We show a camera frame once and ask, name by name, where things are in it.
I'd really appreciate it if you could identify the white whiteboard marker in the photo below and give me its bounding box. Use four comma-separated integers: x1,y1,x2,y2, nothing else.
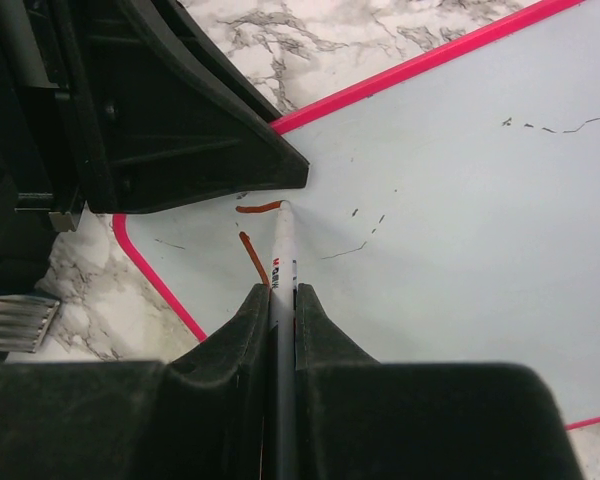
270,201,297,479

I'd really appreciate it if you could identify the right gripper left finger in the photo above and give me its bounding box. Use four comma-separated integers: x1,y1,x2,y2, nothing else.
0,285,269,479

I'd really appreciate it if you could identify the pink framed whiteboard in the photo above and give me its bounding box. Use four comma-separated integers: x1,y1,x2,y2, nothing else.
113,1,600,427

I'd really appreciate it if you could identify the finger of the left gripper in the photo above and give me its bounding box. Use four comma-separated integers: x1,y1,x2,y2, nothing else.
54,1,309,214

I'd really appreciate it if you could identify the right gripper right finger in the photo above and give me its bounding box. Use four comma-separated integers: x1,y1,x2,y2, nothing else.
296,284,582,479

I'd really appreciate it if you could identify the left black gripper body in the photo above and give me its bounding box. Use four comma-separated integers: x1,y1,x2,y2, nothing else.
0,0,86,361

